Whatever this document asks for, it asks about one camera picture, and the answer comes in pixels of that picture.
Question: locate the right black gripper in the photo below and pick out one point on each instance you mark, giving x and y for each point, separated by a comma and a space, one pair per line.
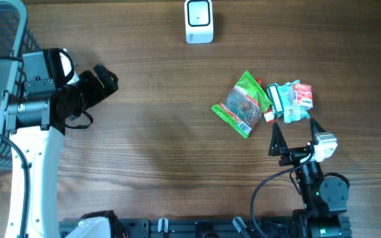
279, 147

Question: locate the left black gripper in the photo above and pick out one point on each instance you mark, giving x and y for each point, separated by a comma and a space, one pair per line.
98, 92

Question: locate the teal tissue packet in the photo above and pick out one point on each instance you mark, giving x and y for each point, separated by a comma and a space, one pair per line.
290, 113

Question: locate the red sachet stick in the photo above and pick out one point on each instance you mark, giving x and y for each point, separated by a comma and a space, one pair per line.
268, 115

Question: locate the small orange white box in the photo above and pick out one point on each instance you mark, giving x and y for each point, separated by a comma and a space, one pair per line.
302, 96

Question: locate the green white medicine box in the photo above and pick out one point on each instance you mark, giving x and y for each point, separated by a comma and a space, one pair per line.
277, 107

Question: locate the green snack bag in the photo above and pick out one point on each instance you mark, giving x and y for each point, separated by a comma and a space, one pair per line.
244, 105

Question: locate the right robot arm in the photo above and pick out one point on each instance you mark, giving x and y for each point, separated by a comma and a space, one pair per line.
324, 195

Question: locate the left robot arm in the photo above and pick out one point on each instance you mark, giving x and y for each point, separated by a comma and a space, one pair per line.
36, 123

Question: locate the white barcode scanner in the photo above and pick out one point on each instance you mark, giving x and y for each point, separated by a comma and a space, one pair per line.
199, 23

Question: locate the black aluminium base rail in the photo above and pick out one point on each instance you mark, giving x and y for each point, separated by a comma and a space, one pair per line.
272, 227

